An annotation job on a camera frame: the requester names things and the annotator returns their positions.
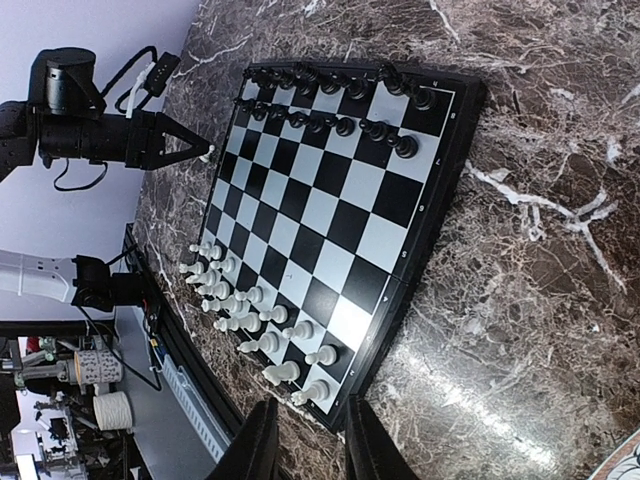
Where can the patterned ceramic plate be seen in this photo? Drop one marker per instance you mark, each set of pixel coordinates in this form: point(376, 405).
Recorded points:
point(622, 464)

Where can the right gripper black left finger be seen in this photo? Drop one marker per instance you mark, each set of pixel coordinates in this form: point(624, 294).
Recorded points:
point(253, 453)

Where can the black front table rail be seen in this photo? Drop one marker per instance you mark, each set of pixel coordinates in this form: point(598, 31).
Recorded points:
point(170, 330)

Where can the white rook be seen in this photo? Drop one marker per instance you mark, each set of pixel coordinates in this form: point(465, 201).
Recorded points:
point(317, 391)

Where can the white slotted cable duct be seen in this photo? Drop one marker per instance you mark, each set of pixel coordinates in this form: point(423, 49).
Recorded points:
point(197, 412)

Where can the white pawn e file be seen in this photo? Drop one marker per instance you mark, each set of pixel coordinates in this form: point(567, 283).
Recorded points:
point(278, 314)

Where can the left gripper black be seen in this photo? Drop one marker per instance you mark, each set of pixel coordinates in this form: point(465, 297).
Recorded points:
point(156, 140)

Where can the white piece b file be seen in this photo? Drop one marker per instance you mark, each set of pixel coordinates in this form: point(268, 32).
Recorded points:
point(208, 278)

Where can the white king piece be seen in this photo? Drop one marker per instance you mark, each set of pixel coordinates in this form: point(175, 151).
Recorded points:
point(230, 304)

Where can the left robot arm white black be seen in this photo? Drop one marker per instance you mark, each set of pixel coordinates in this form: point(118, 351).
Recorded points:
point(67, 117)

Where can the white pawn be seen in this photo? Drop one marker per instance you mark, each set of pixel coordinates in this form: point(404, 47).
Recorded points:
point(253, 295)

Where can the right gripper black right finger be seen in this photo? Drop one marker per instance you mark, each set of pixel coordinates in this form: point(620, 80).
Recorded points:
point(370, 452)

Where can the white small piece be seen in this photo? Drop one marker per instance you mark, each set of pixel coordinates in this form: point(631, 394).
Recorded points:
point(208, 156)

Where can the white pawn a file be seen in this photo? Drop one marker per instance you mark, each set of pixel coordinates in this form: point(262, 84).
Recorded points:
point(196, 268)

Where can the white pawn f file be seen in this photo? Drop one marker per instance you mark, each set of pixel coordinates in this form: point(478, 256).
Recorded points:
point(267, 343)

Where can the black grey chessboard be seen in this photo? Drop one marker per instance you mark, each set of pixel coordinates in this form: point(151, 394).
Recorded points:
point(329, 195)

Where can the white pawn h file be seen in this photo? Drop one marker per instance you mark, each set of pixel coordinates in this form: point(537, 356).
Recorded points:
point(326, 355)

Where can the white pawn g file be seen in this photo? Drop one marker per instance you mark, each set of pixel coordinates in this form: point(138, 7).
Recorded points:
point(304, 330)

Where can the black knight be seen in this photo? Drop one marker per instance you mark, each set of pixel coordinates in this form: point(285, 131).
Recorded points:
point(393, 81)

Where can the black corner rook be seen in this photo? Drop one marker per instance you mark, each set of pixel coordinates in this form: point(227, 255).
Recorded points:
point(423, 98)

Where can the white pawn c file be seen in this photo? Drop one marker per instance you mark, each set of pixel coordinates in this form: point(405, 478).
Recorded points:
point(221, 290)

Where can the white knight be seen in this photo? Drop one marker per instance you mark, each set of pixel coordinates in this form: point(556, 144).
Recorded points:
point(286, 372)

